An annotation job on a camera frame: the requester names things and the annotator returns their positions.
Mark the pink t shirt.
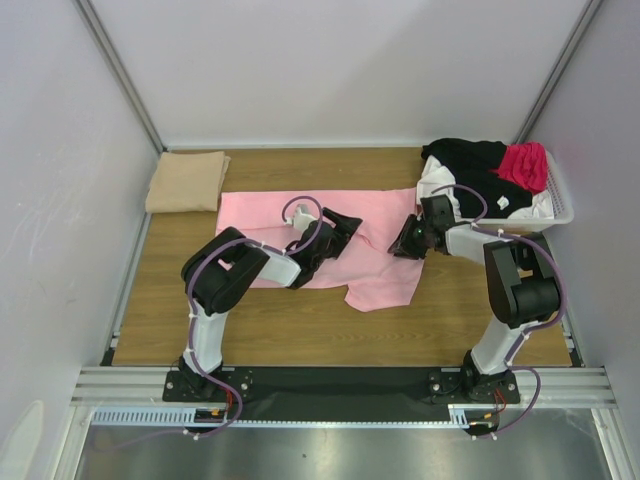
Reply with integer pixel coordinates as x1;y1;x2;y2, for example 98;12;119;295
216;188;423;312

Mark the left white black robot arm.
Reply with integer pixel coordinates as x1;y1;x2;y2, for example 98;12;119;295
163;196;363;402

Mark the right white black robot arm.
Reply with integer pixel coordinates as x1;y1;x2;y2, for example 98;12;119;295
388;195;566;404

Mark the white t shirt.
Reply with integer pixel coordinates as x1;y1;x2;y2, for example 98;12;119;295
416;156;553;220

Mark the black t shirt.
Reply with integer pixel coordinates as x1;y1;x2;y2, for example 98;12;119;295
421;138;533;219

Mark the crimson red t shirt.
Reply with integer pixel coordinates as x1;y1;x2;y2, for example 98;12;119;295
495;142;548;195

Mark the white plastic laundry basket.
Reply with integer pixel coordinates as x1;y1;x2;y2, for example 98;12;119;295
477;151;574;232

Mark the folded beige t shirt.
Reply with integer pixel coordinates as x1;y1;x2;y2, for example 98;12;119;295
145;151;231;214

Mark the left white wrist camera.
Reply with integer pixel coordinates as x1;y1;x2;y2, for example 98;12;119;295
285;203;317;233

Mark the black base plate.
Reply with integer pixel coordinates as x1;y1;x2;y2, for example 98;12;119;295
162;366;520;423

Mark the grey slotted cable duct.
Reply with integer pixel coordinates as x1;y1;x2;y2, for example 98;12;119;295
92;406;490;429

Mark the aluminium frame rail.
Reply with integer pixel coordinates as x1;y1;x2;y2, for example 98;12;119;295
71;366;617;409

